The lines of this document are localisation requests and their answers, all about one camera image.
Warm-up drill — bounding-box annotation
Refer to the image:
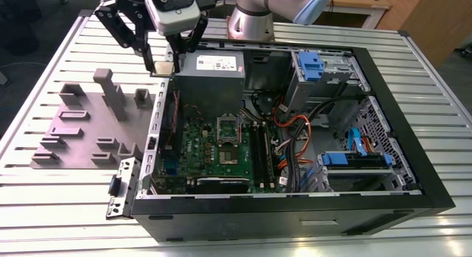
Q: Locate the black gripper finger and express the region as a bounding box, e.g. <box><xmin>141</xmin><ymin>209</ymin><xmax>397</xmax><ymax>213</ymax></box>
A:
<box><xmin>94</xmin><ymin>4</ymin><xmax>157</xmax><ymax>73</ymax></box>
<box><xmin>165</xmin><ymin>11</ymin><xmax>211</xmax><ymax>75</ymax></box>

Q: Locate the silver square CPU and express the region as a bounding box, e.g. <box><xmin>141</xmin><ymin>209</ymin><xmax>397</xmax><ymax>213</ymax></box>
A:
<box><xmin>151</xmin><ymin>60</ymin><xmax>175</xmax><ymax>77</ymax></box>

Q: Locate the CPU socket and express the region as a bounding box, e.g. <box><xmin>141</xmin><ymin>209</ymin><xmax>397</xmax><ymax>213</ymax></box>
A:
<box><xmin>218</xmin><ymin>146</ymin><xmax>243</xmax><ymax>166</ymax></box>

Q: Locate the grey power supply white label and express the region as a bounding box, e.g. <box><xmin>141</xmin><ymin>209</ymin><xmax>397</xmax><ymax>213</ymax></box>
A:
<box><xmin>173</xmin><ymin>50</ymin><xmax>247</xmax><ymax>119</ymax></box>

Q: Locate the green motherboard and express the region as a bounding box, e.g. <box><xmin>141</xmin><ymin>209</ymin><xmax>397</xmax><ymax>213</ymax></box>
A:
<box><xmin>153</xmin><ymin>120</ymin><xmax>286</xmax><ymax>194</ymax></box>

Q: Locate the grey plastic parts rack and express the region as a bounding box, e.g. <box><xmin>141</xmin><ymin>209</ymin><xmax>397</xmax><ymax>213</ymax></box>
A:
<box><xmin>30</xmin><ymin>68</ymin><xmax>158</xmax><ymax>170</ymax></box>

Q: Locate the blue plastic drive latch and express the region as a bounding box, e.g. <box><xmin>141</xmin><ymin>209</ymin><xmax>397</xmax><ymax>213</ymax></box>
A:
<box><xmin>299</xmin><ymin>51</ymin><xmax>326</xmax><ymax>82</ymax></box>

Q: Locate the tall grey drive cage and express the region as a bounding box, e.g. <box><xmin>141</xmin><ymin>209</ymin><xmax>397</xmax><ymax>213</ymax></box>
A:
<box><xmin>286</xmin><ymin>49</ymin><xmax>370</xmax><ymax>114</ymax></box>

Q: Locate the black RAM slot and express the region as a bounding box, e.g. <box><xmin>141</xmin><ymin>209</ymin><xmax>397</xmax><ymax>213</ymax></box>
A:
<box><xmin>259</xmin><ymin>121</ymin><xmax>277</xmax><ymax>189</ymax></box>
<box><xmin>250</xmin><ymin>122</ymin><xmax>267</xmax><ymax>189</ymax></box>

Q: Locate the black graphics card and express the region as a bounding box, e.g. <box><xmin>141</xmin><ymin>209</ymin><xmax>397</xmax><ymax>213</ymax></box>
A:
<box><xmin>185</xmin><ymin>176</ymin><xmax>251</xmax><ymax>196</ymax></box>

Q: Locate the hard disk in blue carrier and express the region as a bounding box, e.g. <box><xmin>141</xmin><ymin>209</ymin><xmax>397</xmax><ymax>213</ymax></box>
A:
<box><xmin>318</xmin><ymin>151</ymin><xmax>394</xmax><ymax>169</ymax></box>

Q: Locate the black open PC case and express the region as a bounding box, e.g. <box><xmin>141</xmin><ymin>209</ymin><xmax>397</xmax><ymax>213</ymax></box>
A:
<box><xmin>131</xmin><ymin>35</ymin><xmax>457</xmax><ymax>243</ymax></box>

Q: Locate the perforated grey disk bay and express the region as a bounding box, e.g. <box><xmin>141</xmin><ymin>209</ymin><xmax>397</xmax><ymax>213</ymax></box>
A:
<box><xmin>317</xmin><ymin>150</ymin><xmax>423</xmax><ymax>193</ymax></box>

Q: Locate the wooden cabinet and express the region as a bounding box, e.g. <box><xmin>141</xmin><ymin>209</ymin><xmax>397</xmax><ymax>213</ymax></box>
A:
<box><xmin>377</xmin><ymin>0</ymin><xmax>472</xmax><ymax>67</ymax></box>

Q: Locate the thin red wire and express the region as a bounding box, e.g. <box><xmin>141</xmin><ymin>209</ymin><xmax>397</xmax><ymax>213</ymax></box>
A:
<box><xmin>165</xmin><ymin>90</ymin><xmax>182</xmax><ymax>151</ymax></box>

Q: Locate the orange power wire bundle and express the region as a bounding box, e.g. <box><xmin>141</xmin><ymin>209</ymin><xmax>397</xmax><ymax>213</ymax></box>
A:
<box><xmin>275</xmin><ymin>115</ymin><xmax>314</xmax><ymax>169</ymax></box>

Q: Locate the thick black cable bundle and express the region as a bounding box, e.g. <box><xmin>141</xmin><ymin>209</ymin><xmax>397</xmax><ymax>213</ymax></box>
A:
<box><xmin>286</xmin><ymin>95</ymin><xmax>366</xmax><ymax>193</ymax></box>

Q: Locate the blue flat data wire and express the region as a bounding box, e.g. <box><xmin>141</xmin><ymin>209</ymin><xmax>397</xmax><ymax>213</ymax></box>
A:
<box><xmin>349</xmin><ymin>128</ymin><xmax>369</xmax><ymax>155</ymax></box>

